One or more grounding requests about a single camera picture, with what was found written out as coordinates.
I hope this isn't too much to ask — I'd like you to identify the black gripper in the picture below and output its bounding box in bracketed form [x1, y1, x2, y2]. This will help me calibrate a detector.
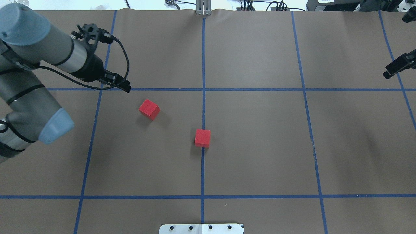
[70, 54, 131, 93]

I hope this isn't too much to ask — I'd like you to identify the red cube block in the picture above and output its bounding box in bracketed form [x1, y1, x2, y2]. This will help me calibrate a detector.
[138, 99, 160, 121]
[194, 129, 211, 148]

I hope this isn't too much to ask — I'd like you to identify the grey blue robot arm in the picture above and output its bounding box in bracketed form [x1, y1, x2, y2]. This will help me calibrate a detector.
[0, 3, 131, 162]

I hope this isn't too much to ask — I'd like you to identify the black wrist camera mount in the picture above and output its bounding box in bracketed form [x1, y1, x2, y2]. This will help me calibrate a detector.
[71, 23, 115, 53]

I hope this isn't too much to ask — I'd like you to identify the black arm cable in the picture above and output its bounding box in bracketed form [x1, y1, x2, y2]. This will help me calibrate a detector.
[37, 37, 130, 91]

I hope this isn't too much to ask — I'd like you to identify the aluminium frame post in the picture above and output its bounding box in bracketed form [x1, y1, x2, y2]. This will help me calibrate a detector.
[195, 0, 212, 15]

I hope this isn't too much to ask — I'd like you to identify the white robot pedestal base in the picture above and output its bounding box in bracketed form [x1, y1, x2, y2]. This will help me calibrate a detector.
[159, 223, 245, 234]

